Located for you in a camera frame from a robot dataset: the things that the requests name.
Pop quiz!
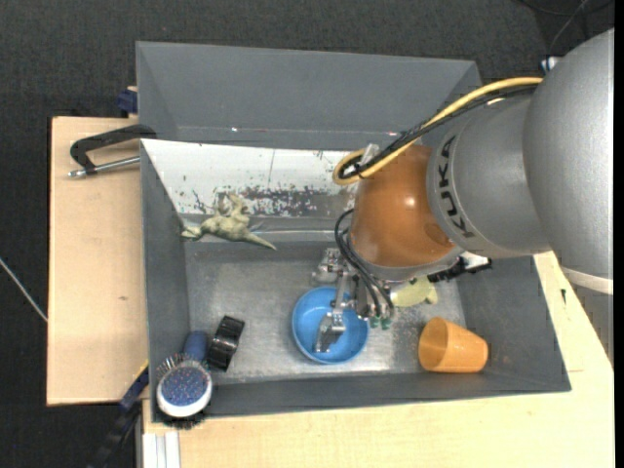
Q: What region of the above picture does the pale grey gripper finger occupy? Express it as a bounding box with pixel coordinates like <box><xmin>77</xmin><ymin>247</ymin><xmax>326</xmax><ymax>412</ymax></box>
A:
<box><xmin>323</xmin><ymin>323</ymin><xmax>348</xmax><ymax>354</ymax></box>
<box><xmin>313</xmin><ymin>311</ymin><xmax>338</xmax><ymax>354</ymax></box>

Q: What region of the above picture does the blue bowl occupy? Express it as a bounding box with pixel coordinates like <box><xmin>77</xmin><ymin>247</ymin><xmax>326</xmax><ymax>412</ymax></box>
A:
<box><xmin>291</xmin><ymin>286</ymin><xmax>371</xmax><ymax>366</ymax></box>

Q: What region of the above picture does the clear glass thing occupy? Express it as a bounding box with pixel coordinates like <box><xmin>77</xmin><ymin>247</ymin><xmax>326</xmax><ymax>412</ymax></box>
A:
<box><xmin>311</xmin><ymin>247</ymin><xmax>346</xmax><ymax>285</ymax></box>

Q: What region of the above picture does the pale yellow soft toy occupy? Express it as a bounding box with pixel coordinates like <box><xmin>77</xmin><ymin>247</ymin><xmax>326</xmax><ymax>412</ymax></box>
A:
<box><xmin>389</xmin><ymin>277</ymin><xmax>440</xmax><ymax>309</ymax></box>

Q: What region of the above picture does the grey metal bin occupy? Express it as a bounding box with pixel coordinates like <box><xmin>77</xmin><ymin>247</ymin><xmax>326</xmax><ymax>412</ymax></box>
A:
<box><xmin>135</xmin><ymin>40</ymin><xmax>573</xmax><ymax>424</ymax></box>

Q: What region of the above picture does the orange plastic cup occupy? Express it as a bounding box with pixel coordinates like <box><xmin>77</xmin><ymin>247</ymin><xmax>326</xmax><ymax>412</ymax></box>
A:
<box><xmin>417</xmin><ymin>316</ymin><xmax>490</xmax><ymax>374</ymax></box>

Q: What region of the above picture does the green toy dinosaur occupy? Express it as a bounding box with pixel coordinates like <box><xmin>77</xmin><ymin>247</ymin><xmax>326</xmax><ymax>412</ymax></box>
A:
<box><xmin>180</xmin><ymin>192</ymin><xmax>279</xmax><ymax>253</ymax></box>

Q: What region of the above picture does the blue and white hairbrush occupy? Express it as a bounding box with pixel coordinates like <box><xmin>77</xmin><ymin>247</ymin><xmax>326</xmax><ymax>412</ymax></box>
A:
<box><xmin>155</xmin><ymin>330</ymin><xmax>215</xmax><ymax>419</ymax></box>

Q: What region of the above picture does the pale wood board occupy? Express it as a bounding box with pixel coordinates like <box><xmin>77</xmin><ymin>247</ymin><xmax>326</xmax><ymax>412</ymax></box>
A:
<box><xmin>46</xmin><ymin>116</ymin><xmax>150</xmax><ymax>407</ymax></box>

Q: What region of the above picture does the black plastic ring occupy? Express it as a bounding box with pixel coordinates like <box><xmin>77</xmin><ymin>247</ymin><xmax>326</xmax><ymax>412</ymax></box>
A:
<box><xmin>206</xmin><ymin>314</ymin><xmax>247</xmax><ymax>372</ymax></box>

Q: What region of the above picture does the black cylinder on white bracket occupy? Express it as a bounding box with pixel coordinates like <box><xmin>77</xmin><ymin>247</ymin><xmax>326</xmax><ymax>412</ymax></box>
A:
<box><xmin>426</xmin><ymin>254</ymin><xmax>492</xmax><ymax>285</ymax></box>

